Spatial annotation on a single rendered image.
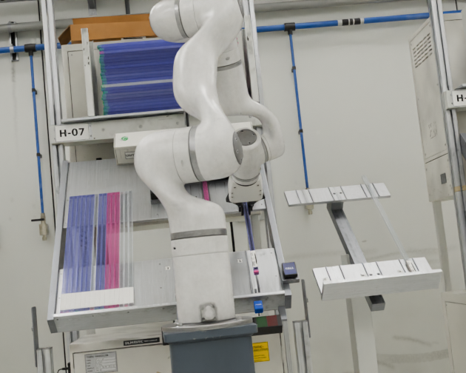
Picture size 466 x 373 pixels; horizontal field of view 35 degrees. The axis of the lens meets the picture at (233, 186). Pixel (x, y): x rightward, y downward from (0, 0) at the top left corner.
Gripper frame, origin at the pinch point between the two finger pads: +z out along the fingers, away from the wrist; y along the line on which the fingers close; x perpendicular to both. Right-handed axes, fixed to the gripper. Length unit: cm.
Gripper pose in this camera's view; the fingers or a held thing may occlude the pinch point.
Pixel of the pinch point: (245, 207)
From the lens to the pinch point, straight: 226.2
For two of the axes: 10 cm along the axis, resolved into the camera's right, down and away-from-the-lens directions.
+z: 0.1, 6.3, 7.8
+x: 1.1, 7.7, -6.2
